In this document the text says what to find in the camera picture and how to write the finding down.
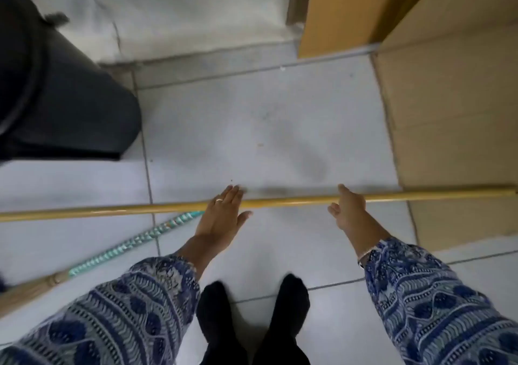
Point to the person's left hand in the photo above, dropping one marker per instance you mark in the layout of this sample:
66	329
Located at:
220	221

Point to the person's right hand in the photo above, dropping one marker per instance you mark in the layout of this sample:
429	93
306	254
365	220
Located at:
350	213

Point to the person's right forearm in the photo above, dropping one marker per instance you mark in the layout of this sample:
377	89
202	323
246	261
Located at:
429	308

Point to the person's left forearm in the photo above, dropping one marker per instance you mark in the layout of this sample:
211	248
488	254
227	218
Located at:
121	320

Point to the person's left leg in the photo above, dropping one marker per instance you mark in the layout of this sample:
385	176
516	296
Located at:
220	324

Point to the person's leg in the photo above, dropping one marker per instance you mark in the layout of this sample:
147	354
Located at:
220	324
285	320

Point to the person's right leg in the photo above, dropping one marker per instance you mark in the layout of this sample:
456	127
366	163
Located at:
285	320

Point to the silver wrist bangle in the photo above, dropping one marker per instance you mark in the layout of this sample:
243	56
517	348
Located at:
366	254

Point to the large cardboard box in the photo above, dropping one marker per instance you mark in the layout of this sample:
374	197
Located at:
457	114

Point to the black trash bin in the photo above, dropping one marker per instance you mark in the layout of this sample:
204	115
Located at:
60	94

